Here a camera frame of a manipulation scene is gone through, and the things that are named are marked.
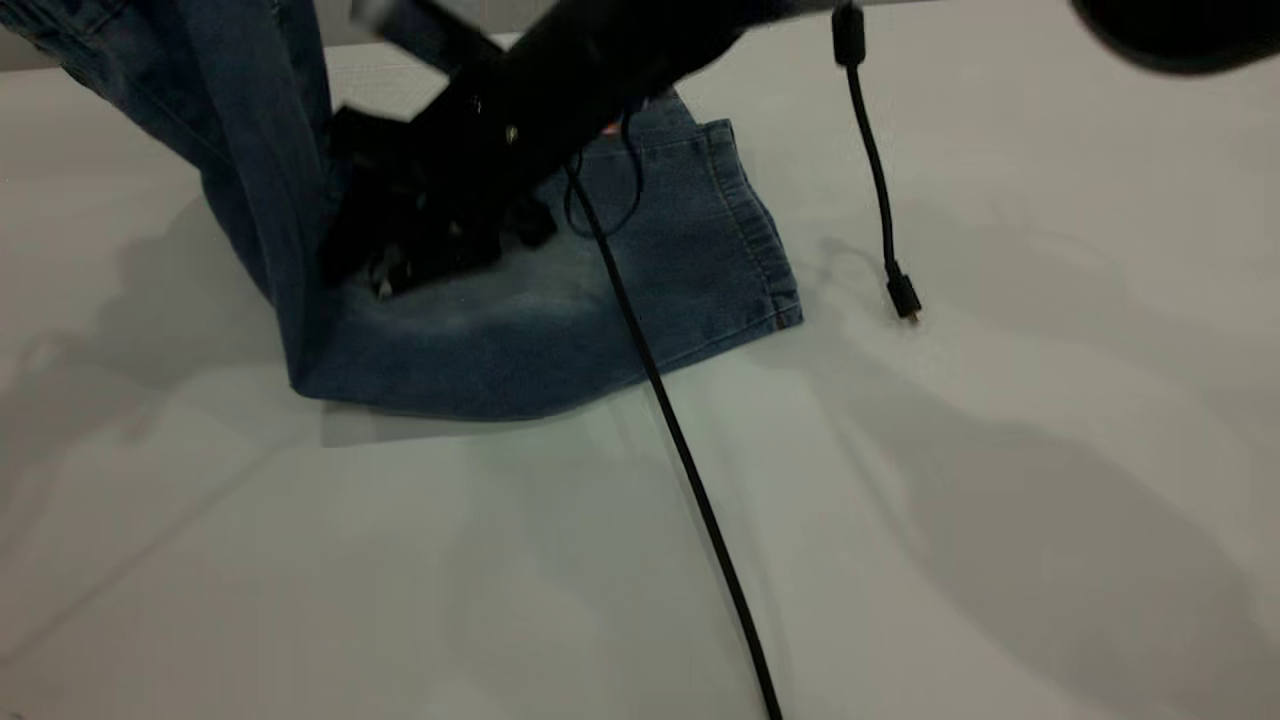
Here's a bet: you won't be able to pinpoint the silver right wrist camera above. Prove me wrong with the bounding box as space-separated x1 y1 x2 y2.
348 0 413 33

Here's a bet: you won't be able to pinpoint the black cable with plug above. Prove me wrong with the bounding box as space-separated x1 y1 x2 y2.
830 0 923 324

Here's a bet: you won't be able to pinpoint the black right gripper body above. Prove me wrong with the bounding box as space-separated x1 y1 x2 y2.
333 68 558 247

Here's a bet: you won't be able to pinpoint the black right camera bracket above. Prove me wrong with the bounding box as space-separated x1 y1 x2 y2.
380 0 506 77

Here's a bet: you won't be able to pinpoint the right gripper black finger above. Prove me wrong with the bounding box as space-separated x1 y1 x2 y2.
320 205 433 287

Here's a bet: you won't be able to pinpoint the thick black braided cable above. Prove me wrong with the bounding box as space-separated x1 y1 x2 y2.
562 160 783 720

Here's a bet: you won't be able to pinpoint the thin black looped cable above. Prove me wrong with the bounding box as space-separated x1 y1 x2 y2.
563 105 647 238

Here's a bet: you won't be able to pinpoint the blue denim shorts with print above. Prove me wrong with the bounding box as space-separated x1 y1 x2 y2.
0 0 804 421

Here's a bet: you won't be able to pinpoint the right gripper scuffed finger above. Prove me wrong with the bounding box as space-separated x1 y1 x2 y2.
368 223 501 300

